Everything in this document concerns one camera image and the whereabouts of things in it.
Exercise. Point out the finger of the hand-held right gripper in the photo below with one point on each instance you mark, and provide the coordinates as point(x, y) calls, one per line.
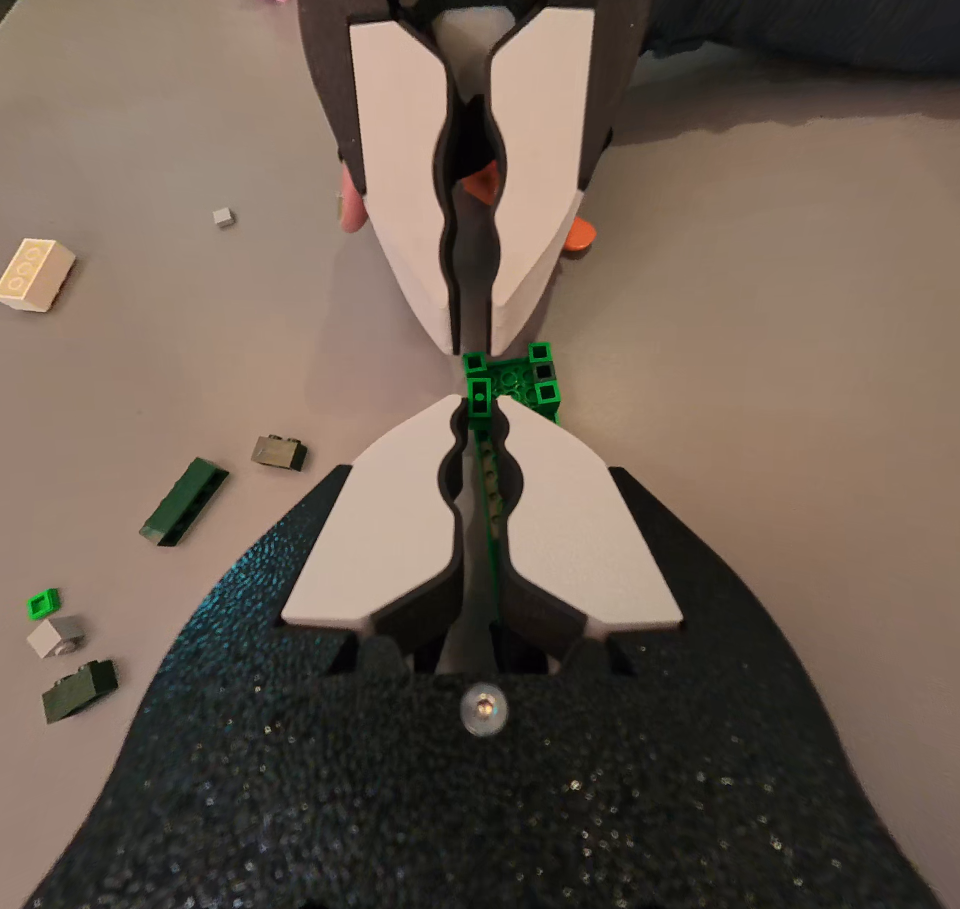
point(540, 159)
point(397, 174)

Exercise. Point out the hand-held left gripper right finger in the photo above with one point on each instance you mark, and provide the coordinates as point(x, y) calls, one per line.
point(592, 549)

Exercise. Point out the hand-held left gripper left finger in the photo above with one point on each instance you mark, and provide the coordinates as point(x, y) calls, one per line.
point(375, 541)

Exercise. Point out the small bright green brick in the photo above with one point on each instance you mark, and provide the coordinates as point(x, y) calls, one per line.
point(474, 361)
point(540, 352)
point(549, 393)
point(43, 604)
point(478, 397)

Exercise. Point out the green studded baseplate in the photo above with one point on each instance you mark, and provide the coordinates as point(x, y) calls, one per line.
point(517, 382)

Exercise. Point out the person's right hand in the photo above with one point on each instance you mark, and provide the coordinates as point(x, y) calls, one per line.
point(351, 204)

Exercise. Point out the small light grey brick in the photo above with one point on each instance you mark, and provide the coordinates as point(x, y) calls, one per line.
point(223, 217)

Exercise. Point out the long dark green brick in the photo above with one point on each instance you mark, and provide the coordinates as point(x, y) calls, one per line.
point(184, 502)

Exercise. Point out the beige brick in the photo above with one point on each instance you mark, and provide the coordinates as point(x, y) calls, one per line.
point(34, 275)

